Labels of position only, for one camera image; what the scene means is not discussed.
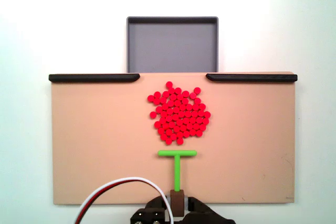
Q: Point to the black edge rail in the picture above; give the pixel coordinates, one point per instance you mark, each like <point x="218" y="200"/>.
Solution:
<point x="92" y="78"/>
<point x="252" y="77"/>

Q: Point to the grey square plastic tray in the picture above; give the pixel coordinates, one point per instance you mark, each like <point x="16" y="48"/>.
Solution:
<point x="172" y="48"/>

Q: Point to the pile of red round granules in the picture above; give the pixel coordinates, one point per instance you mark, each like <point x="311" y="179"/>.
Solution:
<point x="181" y="113"/>

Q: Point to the beige rectangular work board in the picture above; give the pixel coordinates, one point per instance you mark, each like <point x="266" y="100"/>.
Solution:
<point x="92" y="142"/>

